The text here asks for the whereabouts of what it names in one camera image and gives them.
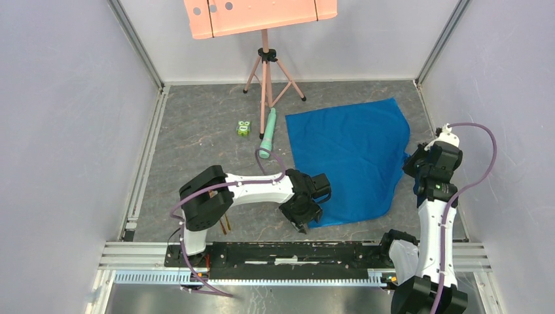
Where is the blue cloth napkin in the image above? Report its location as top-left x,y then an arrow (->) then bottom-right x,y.
285,98 -> 410,228

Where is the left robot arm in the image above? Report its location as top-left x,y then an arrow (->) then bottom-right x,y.
179,165 -> 332,267

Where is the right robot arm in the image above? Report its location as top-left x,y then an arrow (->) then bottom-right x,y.
378,141 -> 468,313

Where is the mint green flashlight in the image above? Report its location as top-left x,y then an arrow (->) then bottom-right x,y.
259,108 -> 277,159

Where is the green owl toy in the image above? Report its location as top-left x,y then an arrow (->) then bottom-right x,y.
236,120 -> 251,137

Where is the gold fork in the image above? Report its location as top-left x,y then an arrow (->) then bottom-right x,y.
219,219 -> 227,235

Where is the pink music stand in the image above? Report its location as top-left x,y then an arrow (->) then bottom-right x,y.
183,0 -> 338,138

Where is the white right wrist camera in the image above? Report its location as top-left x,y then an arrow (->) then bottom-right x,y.
424,124 -> 460,151

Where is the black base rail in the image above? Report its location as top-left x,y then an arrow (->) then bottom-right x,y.
164,241 -> 395,280

